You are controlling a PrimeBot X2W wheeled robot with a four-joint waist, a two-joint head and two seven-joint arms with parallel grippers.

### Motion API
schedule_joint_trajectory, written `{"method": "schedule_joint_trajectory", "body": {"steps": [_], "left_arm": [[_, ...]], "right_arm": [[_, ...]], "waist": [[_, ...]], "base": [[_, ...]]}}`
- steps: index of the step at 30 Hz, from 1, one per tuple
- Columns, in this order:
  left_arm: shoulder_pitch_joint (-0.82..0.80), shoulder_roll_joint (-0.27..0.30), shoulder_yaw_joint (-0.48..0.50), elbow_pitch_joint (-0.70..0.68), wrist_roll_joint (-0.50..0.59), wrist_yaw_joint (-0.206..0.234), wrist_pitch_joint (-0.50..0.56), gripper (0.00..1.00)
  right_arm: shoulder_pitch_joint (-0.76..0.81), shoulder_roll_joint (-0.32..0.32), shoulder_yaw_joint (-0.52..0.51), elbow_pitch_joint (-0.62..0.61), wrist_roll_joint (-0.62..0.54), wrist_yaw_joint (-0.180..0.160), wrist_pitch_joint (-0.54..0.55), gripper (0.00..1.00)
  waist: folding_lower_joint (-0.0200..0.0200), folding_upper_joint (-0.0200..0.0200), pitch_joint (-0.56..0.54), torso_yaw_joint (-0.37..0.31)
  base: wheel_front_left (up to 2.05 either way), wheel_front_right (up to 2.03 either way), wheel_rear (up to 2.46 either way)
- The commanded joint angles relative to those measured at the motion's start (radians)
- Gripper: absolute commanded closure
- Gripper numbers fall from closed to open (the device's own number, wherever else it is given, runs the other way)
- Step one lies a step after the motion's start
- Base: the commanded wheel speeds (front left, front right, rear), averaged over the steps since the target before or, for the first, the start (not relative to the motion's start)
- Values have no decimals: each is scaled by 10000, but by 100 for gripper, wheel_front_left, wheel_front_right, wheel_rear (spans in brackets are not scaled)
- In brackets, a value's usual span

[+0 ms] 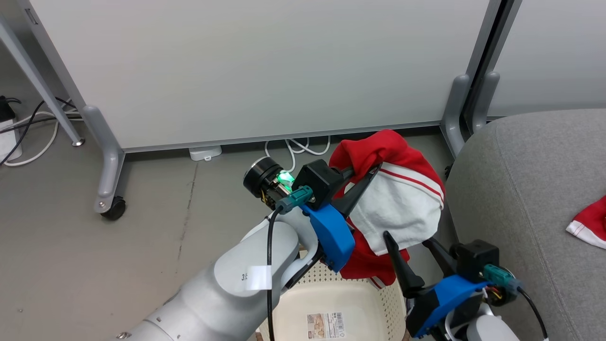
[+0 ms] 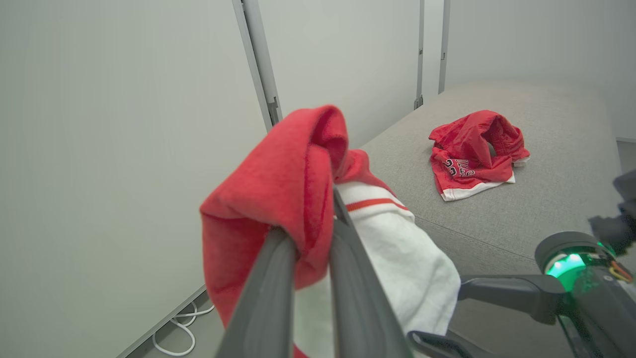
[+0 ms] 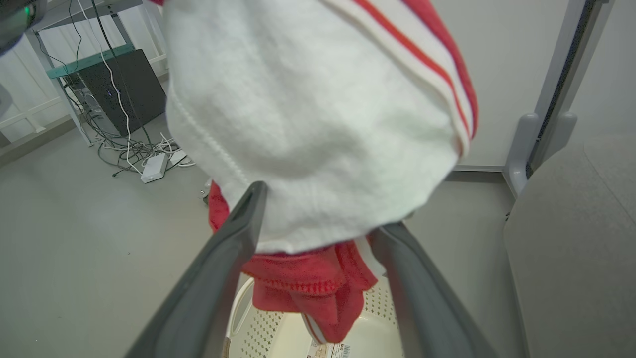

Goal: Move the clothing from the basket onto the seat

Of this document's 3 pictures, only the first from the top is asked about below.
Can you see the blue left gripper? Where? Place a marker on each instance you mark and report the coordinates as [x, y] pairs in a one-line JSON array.
[[334, 237]]

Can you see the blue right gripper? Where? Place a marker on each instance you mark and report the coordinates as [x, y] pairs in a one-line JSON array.
[[440, 303]]

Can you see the red and white striped garment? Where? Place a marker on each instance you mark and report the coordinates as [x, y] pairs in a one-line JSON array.
[[402, 199]]

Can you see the red garment with white lettering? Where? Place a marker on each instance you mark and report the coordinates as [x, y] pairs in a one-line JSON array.
[[592, 225]]

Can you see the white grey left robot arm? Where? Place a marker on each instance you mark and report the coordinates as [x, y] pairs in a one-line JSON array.
[[227, 289]]

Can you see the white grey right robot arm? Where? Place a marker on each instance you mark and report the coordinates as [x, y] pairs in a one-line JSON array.
[[492, 329]]

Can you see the grey fabric sofa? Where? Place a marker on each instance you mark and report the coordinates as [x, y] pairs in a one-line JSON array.
[[530, 189]]

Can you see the beige plastic laundry basket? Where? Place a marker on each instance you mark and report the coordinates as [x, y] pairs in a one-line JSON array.
[[303, 303]]

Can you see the white power adapter box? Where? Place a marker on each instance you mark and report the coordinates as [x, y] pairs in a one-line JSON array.
[[205, 153]]

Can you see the large white partition panel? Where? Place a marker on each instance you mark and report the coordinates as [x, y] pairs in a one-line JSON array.
[[260, 66]]

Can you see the narrow white partition panel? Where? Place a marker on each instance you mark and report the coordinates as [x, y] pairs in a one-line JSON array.
[[554, 52]]

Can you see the black caster wheel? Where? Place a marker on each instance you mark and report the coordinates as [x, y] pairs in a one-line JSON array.
[[115, 209]]

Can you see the grey partition foot with caster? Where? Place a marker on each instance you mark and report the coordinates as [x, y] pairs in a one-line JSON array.
[[110, 166]]

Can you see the grey metal table leg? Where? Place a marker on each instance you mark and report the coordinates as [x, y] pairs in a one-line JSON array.
[[38, 80]]

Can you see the white power strip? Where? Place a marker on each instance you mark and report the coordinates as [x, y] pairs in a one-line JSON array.
[[8, 137]]

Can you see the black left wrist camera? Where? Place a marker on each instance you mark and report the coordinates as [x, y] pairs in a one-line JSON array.
[[317, 182]]

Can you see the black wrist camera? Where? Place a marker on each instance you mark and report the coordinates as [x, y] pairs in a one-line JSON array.
[[317, 182], [475, 260]]

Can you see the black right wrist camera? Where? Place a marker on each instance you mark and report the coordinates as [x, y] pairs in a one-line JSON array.
[[475, 260]]

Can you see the teal left camera connector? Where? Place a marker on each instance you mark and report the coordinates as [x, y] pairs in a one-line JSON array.
[[296, 198]]

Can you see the teal camera connector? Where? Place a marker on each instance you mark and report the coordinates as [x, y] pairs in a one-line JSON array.
[[502, 277], [296, 198]]

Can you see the teal right camera connector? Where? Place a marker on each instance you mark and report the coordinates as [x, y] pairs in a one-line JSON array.
[[502, 277]]

